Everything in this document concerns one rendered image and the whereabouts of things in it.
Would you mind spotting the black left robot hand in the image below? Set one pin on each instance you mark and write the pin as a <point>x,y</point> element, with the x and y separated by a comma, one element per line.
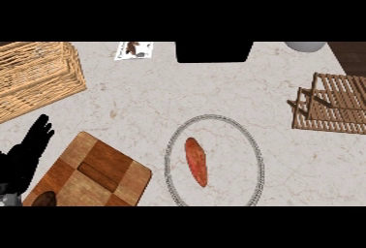
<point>29,151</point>

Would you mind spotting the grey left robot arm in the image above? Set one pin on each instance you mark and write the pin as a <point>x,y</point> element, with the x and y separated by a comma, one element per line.
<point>9,197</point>

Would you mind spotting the checkered wooden placemat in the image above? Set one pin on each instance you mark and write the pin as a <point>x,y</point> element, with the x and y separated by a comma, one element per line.
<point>93,171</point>

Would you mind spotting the wooden tiered shelf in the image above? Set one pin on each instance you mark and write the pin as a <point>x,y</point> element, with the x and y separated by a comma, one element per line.
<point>333,105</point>

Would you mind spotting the wicker basket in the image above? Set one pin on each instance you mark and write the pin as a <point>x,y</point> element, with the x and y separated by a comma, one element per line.
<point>35,74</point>

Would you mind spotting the orange sweet potato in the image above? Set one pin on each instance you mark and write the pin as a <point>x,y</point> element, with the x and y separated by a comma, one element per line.
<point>196,161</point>

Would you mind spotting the white printed card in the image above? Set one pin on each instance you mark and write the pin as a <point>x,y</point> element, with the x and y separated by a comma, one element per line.
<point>134,50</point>

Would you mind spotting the round marble plate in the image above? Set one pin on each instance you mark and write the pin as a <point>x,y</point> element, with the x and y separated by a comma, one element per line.
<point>214,161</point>

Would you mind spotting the black appliance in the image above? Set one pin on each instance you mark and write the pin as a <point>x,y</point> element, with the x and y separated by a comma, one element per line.
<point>212,51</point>

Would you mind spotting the grey round bowl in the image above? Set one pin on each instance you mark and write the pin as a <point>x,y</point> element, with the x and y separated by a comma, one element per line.
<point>305,46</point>

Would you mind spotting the dark brown wooden panel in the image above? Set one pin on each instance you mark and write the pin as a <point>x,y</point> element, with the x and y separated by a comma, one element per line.
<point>350,56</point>

